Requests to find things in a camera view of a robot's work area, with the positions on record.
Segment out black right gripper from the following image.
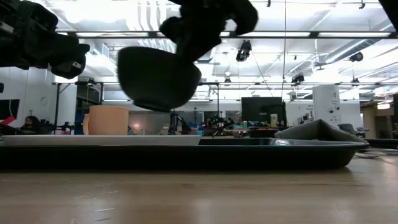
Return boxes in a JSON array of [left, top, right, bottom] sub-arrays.
[[159, 0, 259, 63]]

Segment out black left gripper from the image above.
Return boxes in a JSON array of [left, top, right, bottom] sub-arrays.
[[0, 30, 91, 80]]

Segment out black bowl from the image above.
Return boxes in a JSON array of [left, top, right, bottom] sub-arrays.
[[117, 45, 202, 113]]

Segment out orange mug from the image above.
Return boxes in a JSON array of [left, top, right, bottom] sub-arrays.
[[82, 105, 130, 136]]

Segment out white round plate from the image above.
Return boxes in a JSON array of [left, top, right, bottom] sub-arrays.
[[0, 134, 202, 147]]

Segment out grey cloth napkin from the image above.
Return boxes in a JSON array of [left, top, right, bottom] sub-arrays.
[[274, 119, 369, 144]]

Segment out black rectangular tray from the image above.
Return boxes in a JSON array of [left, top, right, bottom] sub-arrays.
[[0, 138, 370, 171]]

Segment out person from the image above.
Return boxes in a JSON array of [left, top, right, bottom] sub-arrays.
[[20, 115, 41, 134]]

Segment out black monitor on desk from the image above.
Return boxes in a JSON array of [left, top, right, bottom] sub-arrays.
[[241, 96, 287, 128]]

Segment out black overhead crossbar with lights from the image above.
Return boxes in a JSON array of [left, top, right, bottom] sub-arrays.
[[57, 30, 398, 40]]

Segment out white pillar kiosk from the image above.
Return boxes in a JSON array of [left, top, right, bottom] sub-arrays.
[[312, 85, 341, 128]]

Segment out grey office chair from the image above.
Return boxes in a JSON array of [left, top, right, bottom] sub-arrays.
[[338, 123, 357, 135]]

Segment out black background table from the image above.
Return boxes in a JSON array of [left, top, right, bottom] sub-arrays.
[[363, 138, 398, 149]]

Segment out black hanging ceiling camera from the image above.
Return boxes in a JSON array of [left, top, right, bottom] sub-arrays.
[[235, 39, 253, 63]]

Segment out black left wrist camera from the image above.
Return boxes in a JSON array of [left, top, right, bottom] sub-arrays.
[[0, 0, 59, 38]]

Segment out black wall screen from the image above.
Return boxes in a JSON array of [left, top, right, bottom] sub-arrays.
[[0, 98, 21, 121]]

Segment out thin hanging cable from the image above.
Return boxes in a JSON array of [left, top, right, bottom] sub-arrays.
[[280, 0, 288, 100]]

